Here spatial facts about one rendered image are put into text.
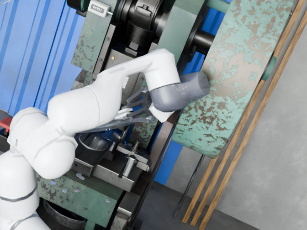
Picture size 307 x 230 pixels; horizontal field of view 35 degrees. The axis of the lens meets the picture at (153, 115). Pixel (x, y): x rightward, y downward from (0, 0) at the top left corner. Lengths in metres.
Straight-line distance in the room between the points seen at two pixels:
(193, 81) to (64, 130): 0.41
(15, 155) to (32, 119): 0.10
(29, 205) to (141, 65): 0.48
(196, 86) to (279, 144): 1.93
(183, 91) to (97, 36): 0.60
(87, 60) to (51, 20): 1.44
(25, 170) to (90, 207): 0.81
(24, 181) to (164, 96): 0.44
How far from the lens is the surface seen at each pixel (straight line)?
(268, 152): 3.30
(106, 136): 2.10
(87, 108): 1.20
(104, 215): 2.03
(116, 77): 1.28
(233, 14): 1.53
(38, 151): 1.18
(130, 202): 2.00
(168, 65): 1.38
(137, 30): 1.90
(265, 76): 1.89
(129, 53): 1.94
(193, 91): 1.39
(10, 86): 3.58
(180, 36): 1.80
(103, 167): 2.03
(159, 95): 1.37
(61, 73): 3.38
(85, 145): 1.97
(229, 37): 1.51
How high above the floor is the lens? 1.74
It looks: 23 degrees down
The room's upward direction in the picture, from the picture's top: 23 degrees clockwise
